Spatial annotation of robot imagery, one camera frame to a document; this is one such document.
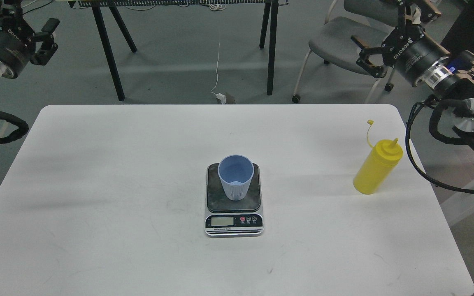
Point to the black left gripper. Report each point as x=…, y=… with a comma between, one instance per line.
x=15, y=53

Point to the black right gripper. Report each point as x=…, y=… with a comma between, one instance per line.
x=408, y=49

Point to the yellow squeeze bottle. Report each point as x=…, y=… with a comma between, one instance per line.
x=381, y=160

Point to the blue ribbed plastic cup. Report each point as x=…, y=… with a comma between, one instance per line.
x=235, y=173

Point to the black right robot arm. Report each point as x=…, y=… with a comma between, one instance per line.
x=452, y=101

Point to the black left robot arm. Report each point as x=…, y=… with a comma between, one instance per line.
x=20, y=44

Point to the digital kitchen scale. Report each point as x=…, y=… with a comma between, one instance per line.
x=228, y=218

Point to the grey office chair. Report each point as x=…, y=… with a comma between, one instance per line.
x=332, y=42

